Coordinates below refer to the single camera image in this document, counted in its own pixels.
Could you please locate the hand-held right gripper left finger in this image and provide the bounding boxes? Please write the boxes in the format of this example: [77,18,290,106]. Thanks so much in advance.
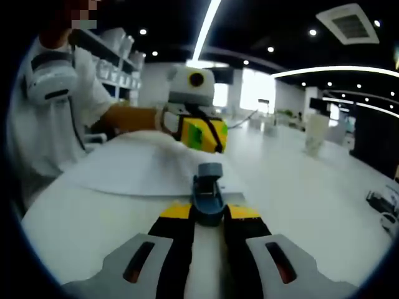
[62,201,196,299]

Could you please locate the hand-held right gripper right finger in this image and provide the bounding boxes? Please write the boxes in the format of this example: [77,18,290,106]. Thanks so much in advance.
[223,204,359,299]

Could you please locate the white paper sheet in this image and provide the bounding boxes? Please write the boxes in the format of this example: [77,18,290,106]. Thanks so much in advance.
[60,130,249,200]

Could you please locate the black hanging monitor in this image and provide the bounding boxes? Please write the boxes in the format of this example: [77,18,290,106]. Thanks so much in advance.
[213,67,234,84]
[310,97,331,110]

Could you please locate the long curved ceiling light strip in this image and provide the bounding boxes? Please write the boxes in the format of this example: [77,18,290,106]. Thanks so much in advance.
[191,0,223,63]

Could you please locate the white shelf unit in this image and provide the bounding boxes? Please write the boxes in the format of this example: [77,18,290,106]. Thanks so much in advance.
[74,27,147,108]

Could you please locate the arched ceiling light strip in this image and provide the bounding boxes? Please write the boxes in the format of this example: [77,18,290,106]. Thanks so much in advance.
[271,65,399,80]

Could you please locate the round ceiling spotlights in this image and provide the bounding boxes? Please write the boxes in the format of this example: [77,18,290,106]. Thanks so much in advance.
[138,20,397,110]

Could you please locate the stack of blue white books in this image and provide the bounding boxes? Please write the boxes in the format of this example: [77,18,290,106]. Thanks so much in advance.
[365,184,399,216]

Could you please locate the person's torso white shirt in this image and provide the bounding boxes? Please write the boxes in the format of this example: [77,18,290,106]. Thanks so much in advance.
[6,40,110,200]

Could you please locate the person's head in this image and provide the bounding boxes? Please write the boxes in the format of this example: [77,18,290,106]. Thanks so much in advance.
[37,0,103,50]

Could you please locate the white game controller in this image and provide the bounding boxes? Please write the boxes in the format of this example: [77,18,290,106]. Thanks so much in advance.
[379,211,399,234]

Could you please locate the ceiling air conditioner vent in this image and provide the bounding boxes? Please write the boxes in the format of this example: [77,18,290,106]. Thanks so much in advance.
[315,3,380,45]

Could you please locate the black device cable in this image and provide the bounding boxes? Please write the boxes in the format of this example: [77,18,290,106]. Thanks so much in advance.
[70,45,87,152]

